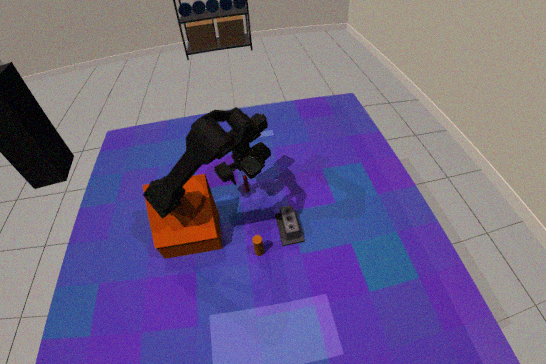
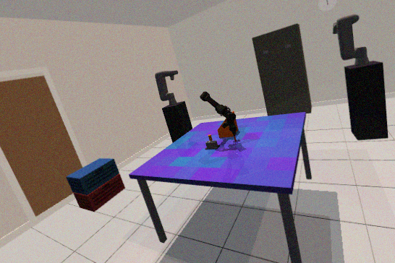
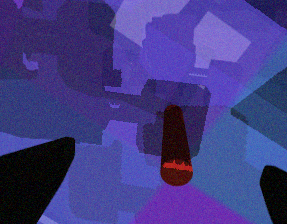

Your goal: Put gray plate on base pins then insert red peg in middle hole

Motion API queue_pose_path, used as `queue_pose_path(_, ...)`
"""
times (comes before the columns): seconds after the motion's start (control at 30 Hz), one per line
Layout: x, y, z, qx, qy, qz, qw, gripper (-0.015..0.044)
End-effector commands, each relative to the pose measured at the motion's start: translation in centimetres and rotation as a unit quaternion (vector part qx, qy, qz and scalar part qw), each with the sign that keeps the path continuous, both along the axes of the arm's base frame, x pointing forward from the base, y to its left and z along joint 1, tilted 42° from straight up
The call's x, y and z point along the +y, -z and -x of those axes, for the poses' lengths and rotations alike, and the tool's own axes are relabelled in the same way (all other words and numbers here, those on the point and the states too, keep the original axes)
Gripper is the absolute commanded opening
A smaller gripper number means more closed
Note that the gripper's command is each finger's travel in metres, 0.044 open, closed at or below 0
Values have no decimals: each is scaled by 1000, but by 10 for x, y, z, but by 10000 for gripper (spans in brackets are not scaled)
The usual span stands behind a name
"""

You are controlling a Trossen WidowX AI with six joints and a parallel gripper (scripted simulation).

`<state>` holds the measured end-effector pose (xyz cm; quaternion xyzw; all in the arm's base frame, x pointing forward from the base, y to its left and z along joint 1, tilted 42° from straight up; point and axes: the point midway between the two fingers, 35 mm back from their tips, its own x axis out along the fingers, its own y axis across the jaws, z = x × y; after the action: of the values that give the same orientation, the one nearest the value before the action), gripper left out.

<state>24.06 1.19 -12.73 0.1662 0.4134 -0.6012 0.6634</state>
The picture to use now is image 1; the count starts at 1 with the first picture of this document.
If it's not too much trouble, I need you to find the dark red peg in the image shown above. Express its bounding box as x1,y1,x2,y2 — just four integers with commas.
243,175,249,193

